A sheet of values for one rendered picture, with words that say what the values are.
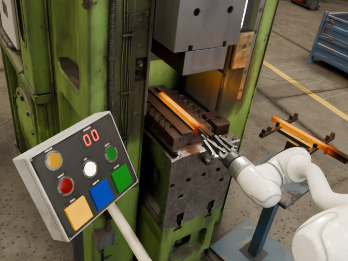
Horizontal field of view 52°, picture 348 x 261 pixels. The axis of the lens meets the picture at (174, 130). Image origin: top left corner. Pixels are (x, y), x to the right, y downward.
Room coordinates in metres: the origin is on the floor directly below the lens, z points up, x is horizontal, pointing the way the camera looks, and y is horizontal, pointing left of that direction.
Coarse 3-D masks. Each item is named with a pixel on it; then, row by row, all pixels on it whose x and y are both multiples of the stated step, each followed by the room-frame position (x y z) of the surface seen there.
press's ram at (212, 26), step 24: (168, 0) 1.25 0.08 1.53; (192, 0) 1.22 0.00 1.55; (216, 0) 1.28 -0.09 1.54; (240, 0) 1.35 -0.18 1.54; (168, 24) 1.24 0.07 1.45; (192, 24) 1.23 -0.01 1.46; (216, 24) 1.30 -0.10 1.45; (240, 24) 1.37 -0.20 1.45; (168, 48) 1.22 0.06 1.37; (192, 48) 1.24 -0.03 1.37
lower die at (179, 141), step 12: (156, 96) 1.53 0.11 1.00; (168, 96) 1.54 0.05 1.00; (156, 108) 1.43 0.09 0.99; (168, 108) 1.44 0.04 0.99; (156, 120) 1.34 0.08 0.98; (168, 120) 1.34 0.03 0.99; (180, 120) 1.36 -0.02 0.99; (204, 120) 1.38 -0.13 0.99; (168, 132) 1.26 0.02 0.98; (180, 132) 1.26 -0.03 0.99; (192, 132) 1.28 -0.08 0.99; (180, 144) 1.25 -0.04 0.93
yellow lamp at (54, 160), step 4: (48, 156) 0.77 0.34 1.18; (52, 156) 0.78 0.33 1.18; (56, 156) 0.79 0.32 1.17; (48, 160) 0.76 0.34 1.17; (52, 160) 0.77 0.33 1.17; (56, 160) 0.78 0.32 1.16; (60, 160) 0.79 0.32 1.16; (48, 164) 0.76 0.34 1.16; (52, 164) 0.76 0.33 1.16; (56, 164) 0.77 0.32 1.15
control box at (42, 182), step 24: (96, 120) 0.96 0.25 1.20; (48, 144) 0.80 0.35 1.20; (72, 144) 0.85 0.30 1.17; (96, 144) 0.91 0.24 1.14; (120, 144) 0.98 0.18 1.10; (24, 168) 0.73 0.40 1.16; (48, 168) 0.75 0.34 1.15; (72, 168) 0.80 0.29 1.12; (96, 168) 0.86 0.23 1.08; (48, 192) 0.71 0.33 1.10; (72, 192) 0.76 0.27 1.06; (48, 216) 0.69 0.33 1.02; (96, 216) 0.77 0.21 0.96
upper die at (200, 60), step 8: (152, 40) 1.41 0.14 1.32; (152, 48) 1.41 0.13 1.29; (160, 48) 1.36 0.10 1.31; (208, 48) 1.29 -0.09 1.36; (216, 48) 1.31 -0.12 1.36; (224, 48) 1.33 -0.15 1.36; (160, 56) 1.35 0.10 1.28; (168, 56) 1.31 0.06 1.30; (176, 56) 1.27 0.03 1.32; (184, 56) 1.22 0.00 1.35; (192, 56) 1.24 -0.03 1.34; (200, 56) 1.27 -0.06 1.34; (208, 56) 1.29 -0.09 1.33; (216, 56) 1.31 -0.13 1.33; (224, 56) 1.34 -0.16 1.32; (168, 64) 1.30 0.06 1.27; (176, 64) 1.26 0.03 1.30; (184, 64) 1.23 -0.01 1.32; (192, 64) 1.25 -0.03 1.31; (200, 64) 1.27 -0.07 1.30; (208, 64) 1.29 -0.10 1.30; (216, 64) 1.32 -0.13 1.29; (184, 72) 1.23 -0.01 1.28; (192, 72) 1.25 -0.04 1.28
